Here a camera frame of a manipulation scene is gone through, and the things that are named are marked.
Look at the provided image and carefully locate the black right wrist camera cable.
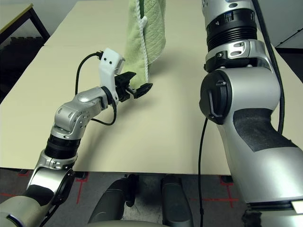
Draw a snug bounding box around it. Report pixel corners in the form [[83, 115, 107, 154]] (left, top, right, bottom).
[[252, 0, 285, 134]]

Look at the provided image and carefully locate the beige robot torso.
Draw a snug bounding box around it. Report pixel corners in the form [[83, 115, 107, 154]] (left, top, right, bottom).
[[87, 219, 166, 227]]

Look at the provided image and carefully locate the thin black hanging cable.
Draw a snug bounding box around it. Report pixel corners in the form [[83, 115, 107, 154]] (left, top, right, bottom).
[[198, 117, 209, 227]]

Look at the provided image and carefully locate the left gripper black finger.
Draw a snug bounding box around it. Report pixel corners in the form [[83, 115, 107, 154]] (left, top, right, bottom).
[[134, 82, 153, 99], [116, 70, 137, 82]]

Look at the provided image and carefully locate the grey left robot leg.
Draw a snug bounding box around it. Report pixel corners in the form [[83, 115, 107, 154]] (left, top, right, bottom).
[[89, 178, 138, 224]]

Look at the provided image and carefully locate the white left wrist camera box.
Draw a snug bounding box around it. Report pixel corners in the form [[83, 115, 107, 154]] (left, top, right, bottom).
[[98, 48, 125, 101]]

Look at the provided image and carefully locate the black frame side table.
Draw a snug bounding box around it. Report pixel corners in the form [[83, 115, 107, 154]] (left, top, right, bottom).
[[0, 3, 50, 48]]

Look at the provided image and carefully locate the green towel with white trim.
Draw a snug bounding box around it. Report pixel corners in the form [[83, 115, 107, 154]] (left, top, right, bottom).
[[125, 0, 167, 92]]

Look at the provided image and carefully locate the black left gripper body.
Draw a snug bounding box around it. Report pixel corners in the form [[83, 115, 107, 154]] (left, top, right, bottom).
[[115, 79, 137, 103]]

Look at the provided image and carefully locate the red floor tape mark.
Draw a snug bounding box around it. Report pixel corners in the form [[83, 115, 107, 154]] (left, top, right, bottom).
[[189, 176, 240, 209]]

